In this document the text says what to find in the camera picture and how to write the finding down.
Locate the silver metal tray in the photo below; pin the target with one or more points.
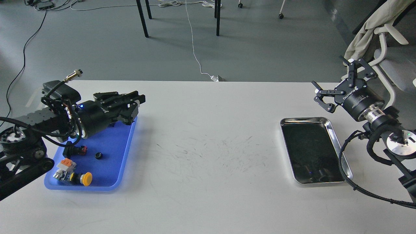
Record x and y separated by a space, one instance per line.
312 149

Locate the white chair with beige cloth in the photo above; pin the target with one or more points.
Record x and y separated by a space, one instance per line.
394 61

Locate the blue plastic tray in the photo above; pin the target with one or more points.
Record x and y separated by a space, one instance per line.
114 143

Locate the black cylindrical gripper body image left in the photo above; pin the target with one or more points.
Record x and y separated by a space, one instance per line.
95 118

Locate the orange grey contact block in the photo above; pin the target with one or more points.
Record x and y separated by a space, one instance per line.
65 168

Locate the yellow push button switch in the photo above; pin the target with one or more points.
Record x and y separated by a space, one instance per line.
81 179

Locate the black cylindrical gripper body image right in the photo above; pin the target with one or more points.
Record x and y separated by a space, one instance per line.
357 98

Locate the black switch with red tip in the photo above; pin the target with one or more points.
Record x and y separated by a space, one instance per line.
74 150

